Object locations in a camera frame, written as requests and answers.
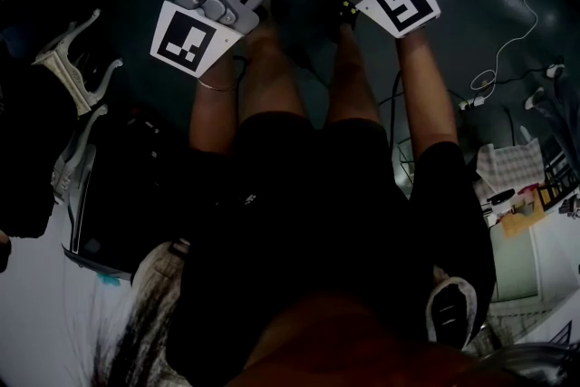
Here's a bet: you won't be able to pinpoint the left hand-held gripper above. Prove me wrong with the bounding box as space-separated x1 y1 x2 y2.
149 0 304 79

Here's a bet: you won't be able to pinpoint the person's left forearm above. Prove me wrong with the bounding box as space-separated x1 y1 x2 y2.
188 53 241 155

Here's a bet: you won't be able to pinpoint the black white-edged shoulder pad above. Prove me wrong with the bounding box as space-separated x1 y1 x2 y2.
425 274 479 350

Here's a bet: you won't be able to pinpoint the person's right forearm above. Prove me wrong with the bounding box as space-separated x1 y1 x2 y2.
394 29 459 162

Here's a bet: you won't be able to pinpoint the person's right black shoe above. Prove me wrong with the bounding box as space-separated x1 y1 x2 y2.
333 0 363 43

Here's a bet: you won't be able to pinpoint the person's left leg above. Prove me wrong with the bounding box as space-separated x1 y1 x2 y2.
237 0 309 123

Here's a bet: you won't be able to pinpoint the person's leg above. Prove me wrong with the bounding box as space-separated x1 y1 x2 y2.
237 0 309 123
325 22 382 126

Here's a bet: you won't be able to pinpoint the person's right leg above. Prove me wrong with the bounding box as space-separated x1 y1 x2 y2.
325 22 382 126

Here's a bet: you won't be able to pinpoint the person's black shorts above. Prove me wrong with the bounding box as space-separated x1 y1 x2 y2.
233 111 395 178

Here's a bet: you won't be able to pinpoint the white ornate chair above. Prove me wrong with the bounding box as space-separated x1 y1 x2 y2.
31 7 124 118
50 103 110 206

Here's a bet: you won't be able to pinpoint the white shell chair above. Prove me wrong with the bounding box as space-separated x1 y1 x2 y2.
61 143 137 283

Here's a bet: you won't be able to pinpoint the checked cloth table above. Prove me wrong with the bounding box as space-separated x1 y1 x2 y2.
474 139 546 201

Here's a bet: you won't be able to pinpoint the person's black t-shirt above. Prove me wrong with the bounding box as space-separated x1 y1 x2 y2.
167 140 495 377

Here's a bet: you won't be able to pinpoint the thin gold bracelet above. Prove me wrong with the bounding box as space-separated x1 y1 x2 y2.
197 77 239 94

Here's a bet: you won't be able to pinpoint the long white cable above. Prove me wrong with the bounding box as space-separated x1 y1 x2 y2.
469 0 557 92

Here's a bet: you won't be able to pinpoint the white backpack strap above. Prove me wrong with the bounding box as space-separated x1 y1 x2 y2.
129 239 191 377

